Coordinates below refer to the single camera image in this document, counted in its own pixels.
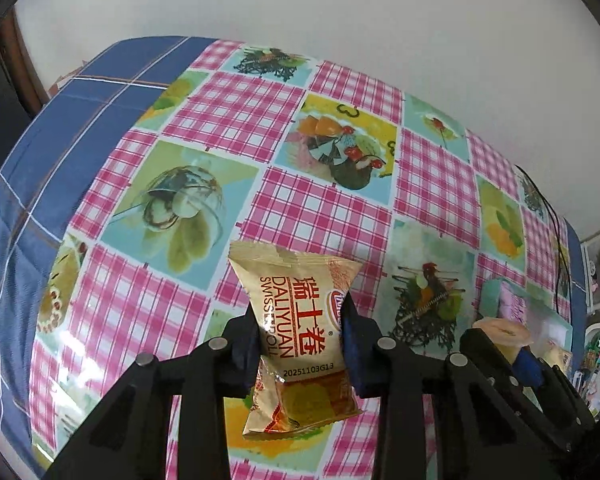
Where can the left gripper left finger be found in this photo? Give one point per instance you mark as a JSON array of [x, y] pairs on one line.
[[126, 434]]

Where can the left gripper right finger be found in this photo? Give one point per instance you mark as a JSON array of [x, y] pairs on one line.
[[440, 418]]

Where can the gold orange swiss roll pack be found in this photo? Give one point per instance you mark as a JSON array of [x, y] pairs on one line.
[[302, 381]]

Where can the clear wrapped round bun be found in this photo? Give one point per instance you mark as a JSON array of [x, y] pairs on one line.
[[506, 335]]

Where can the purple swiss roll snack pack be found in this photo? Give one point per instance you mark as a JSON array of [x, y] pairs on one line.
[[511, 304]]

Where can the white tray with green rim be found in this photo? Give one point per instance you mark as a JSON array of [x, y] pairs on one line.
[[551, 334]]

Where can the checkered fruit pattern tablecloth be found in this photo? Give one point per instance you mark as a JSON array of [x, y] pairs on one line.
[[119, 202]]

